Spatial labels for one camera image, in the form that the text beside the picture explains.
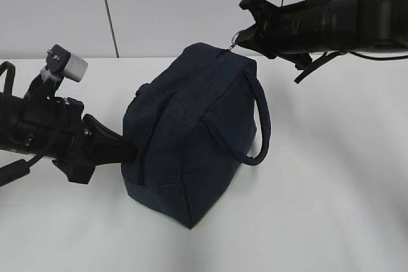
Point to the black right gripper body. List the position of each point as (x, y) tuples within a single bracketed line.
[(299, 31)]

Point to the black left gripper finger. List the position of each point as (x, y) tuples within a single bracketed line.
[(103, 146)]

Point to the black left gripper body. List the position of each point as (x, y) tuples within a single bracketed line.
[(54, 128)]

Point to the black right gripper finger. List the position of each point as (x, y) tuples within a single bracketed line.
[(261, 10), (250, 39)]

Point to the navy blue lunch bag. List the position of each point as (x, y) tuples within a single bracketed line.
[(194, 125)]

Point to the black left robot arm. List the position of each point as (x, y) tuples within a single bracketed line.
[(12, 132)]

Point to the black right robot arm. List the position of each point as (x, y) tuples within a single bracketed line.
[(374, 26)]

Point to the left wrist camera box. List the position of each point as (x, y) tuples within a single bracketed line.
[(65, 64)]

